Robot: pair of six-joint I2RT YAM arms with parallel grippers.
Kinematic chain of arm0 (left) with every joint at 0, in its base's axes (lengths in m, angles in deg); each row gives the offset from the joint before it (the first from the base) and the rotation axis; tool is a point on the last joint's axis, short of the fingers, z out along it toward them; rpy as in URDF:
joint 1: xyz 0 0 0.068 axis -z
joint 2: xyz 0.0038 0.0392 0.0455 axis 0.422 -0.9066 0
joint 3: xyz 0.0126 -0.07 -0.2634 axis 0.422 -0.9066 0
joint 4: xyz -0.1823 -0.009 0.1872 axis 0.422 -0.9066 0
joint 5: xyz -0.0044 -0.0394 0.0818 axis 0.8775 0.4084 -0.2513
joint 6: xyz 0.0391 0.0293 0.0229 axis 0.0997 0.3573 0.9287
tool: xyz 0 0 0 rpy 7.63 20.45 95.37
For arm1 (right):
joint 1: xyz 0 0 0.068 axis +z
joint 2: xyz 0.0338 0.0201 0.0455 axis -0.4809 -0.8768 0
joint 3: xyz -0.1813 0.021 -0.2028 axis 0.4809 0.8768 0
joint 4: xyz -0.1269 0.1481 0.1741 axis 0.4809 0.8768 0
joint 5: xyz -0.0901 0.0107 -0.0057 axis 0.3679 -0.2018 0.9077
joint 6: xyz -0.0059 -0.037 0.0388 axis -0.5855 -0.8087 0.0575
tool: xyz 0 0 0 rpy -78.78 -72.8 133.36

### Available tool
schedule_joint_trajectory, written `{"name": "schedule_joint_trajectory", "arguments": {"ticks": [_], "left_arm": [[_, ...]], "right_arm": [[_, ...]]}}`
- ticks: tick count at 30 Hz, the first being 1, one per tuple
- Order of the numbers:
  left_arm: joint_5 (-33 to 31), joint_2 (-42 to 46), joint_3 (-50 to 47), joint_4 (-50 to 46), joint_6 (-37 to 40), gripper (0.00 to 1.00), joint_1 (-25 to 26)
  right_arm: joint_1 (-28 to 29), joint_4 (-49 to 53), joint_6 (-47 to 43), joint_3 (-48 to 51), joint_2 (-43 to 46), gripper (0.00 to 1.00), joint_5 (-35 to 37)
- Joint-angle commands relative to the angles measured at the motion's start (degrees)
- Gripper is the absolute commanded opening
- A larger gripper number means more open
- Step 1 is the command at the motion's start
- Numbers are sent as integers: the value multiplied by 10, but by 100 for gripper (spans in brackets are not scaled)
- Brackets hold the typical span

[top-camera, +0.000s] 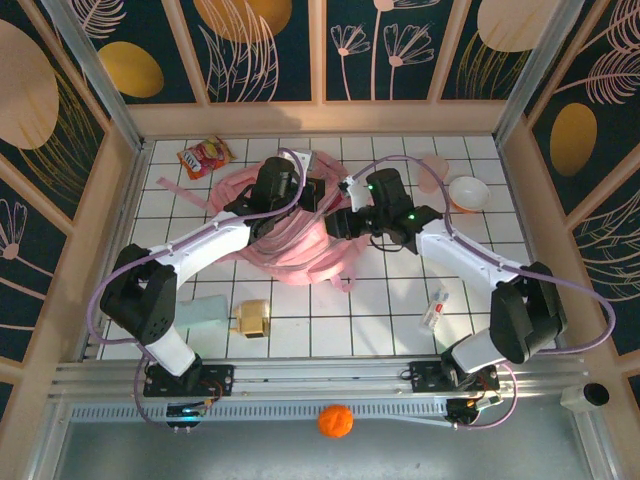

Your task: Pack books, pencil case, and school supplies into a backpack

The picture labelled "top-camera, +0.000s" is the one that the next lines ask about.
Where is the pink backpack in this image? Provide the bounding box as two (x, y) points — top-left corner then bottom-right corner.
(157, 152), (371, 294)

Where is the clear plastic supplies packet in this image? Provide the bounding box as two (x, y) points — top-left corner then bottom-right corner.
(418, 284), (450, 332)

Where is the pink translucent cup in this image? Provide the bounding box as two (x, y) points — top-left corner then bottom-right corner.
(417, 153), (451, 195)

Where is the colourful snack bag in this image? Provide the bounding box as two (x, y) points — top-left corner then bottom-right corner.
(175, 134), (237, 182)

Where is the white orange bowl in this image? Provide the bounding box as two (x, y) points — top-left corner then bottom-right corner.
(447, 175), (491, 215)

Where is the orange ball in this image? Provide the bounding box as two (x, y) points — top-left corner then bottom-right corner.
(317, 403), (355, 440)

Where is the small electronics board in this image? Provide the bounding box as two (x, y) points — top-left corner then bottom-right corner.
(164, 399), (221, 431)
(446, 394), (504, 429)

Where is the grey box with black knob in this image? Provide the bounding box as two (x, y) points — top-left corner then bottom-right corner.
(559, 382), (611, 414)

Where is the aluminium mounting rail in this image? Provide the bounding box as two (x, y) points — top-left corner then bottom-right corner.
(49, 355), (586, 399)

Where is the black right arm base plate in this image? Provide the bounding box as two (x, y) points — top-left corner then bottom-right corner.
(409, 360), (501, 394)

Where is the slotted grey cable duct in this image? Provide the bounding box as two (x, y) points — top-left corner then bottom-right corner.
(67, 397), (451, 426)

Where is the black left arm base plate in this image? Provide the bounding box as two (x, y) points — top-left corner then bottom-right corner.
(143, 363), (236, 399)

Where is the aluminium frame post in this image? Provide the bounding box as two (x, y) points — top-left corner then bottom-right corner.
(42, 0), (146, 151)
(492, 0), (586, 144)

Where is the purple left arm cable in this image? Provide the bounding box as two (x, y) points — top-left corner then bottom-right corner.
(87, 147), (314, 431)

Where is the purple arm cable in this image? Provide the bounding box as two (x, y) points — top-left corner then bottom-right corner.
(344, 155), (616, 431)
(87, 147), (314, 431)

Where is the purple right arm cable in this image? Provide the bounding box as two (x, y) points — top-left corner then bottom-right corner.
(344, 155), (616, 431)

